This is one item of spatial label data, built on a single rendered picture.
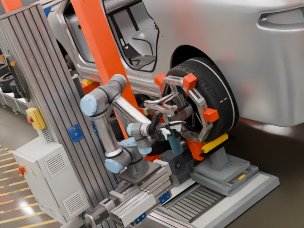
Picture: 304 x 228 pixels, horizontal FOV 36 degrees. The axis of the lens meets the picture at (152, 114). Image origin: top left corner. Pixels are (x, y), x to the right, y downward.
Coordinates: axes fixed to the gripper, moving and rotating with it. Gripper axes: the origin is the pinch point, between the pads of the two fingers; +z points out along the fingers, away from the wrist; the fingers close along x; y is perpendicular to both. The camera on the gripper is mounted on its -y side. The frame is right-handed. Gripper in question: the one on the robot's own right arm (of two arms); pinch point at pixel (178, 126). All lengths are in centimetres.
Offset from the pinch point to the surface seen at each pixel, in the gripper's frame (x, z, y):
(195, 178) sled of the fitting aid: -111, -84, 96
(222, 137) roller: -112, -48, 56
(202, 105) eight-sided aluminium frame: -86, -42, 19
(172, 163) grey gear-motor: -97, -94, 75
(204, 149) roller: -95, -55, 60
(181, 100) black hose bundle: -77, -53, 12
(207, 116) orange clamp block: -83, -38, 26
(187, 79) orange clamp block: -83, -48, -2
